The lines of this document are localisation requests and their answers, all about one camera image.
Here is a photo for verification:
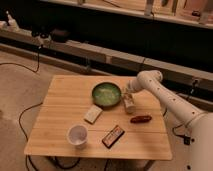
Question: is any white paper cup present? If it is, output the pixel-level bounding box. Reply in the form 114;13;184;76
67;125;87;149

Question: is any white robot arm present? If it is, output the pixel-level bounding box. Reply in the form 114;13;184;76
126;70;213;171

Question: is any white spray bottle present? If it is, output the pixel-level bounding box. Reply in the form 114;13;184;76
6;12;20;31

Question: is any black floor cable left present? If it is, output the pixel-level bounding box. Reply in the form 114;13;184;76
0;46;44;171

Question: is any black box on ledge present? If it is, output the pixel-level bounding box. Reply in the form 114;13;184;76
50;29;69;43

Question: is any dark chocolate bar box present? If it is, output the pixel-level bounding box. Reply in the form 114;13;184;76
102;125;125;149

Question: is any black cable right floor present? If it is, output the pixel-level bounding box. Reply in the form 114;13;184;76
162;99;194;141

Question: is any black power adapter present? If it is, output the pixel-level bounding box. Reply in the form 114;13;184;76
183;136;191;145

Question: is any green ceramic bowl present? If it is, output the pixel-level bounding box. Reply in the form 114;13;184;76
92;82;121;107

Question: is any brown sausage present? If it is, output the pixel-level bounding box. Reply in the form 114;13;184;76
130;115;152;123

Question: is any white soap bar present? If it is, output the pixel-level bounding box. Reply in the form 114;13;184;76
84;105;102;124

